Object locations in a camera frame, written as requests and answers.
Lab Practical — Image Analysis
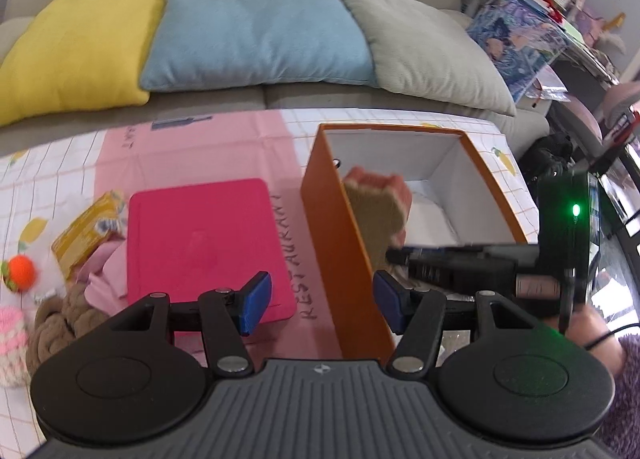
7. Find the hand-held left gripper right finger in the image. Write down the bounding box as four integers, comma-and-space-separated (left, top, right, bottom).
372, 270, 546, 374

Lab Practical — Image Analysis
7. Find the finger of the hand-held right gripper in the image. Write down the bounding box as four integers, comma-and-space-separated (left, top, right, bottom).
387, 242, 540, 263
406, 260, 519, 293

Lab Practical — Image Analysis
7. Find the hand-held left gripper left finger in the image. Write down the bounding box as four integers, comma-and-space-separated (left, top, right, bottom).
102, 271, 273, 375

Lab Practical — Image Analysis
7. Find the toast shaped plush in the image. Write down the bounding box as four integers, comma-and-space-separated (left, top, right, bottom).
342, 166, 413, 270

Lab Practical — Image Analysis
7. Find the orange cardboard box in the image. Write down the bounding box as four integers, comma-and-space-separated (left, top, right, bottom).
300, 123, 528, 360

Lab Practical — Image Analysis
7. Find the pink cloth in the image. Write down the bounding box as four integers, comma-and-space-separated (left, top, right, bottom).
82, 239, 131, 315

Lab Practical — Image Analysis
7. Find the yellow snack packet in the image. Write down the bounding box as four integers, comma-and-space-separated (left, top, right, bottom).
51, 189, 128, 275

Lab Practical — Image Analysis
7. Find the brown plush toy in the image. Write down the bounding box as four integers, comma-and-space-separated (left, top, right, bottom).
25, 284, 111, 375

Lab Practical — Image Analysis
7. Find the white mesh pouch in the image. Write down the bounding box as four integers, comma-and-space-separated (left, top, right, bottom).
27, 192, 108, 300

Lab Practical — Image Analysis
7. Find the red crochet fruit toy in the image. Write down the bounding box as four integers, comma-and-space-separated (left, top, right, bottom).
0, 254, 38, 295

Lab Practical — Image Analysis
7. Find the pink white crochet piece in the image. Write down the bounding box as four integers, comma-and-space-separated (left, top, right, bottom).
0, 306, 31, 387

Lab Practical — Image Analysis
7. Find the person's right forearm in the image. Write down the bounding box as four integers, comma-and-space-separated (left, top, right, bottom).
595, 331, 640, 459

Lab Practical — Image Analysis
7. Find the person's right hand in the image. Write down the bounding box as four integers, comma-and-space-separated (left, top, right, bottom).
547, 306, 613, 371

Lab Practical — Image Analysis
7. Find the black backpack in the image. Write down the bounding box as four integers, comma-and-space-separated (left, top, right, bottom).
520, 134, 576, 180

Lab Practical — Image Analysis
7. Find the pink chair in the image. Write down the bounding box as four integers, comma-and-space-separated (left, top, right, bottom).
550, 82, 640, 150

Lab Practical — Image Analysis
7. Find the clear plastic folder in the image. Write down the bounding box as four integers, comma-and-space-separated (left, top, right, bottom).
520, 74, 568, 105

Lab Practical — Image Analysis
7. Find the white desk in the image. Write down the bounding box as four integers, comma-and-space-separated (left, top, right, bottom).
465, 0, 623, 85

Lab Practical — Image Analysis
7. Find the blue printed pillow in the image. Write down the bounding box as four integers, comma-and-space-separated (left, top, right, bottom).
465, 0, 571, 105

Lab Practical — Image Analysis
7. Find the grey pillow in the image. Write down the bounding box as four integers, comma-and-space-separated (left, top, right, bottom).
327, 0, 518, 117

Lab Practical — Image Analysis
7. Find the beige sofa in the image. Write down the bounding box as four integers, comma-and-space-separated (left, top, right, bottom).
0, 0, 551, 155

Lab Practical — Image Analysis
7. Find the light blue pillow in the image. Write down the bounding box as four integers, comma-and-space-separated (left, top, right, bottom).
139, 0, 379, 92

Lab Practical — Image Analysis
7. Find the yellow pillow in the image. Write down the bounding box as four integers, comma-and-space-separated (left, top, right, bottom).
0, 0, 171, 127

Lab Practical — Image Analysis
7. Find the black cable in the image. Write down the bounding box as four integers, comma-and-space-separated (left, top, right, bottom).
587, 321, 640, 351

